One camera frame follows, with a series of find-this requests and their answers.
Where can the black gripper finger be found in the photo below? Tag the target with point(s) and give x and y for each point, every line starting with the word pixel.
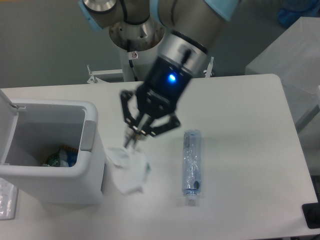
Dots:
pixel 146 128
pixel 134 124

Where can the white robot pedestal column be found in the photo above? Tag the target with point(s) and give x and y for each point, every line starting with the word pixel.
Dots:
pixel 135 57

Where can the blue snack wrapper in bin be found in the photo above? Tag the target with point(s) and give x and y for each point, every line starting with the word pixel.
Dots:
pixel 67 156

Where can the white plastic wrapper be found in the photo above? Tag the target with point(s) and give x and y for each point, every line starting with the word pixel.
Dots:
pixel 130 168

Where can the green wrapper in bin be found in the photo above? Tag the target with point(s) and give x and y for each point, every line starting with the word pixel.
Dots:
pixel 52 161

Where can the white trash can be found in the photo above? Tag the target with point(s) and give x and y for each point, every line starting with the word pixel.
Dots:
pixel 33 129

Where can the white metal base frame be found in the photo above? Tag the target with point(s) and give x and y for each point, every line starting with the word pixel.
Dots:
pixel 100 76

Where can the white side cabinet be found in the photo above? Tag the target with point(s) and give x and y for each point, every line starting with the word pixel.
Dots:
pixel 295 58

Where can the clear plastic sheet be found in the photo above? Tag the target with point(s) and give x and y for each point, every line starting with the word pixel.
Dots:
pixel 8 200

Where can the black device at edge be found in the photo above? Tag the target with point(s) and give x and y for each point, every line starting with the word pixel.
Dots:
pixel 311 213

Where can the clear crushed plastic bottle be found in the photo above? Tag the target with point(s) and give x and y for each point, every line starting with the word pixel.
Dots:
pixel 191 166

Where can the blue plastic bag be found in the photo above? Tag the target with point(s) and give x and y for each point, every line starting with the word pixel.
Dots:
pixel 291 10

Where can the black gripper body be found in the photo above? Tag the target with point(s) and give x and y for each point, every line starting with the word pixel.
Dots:
pixel 158 95

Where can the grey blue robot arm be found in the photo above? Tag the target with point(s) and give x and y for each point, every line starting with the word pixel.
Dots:
pixel 182 30

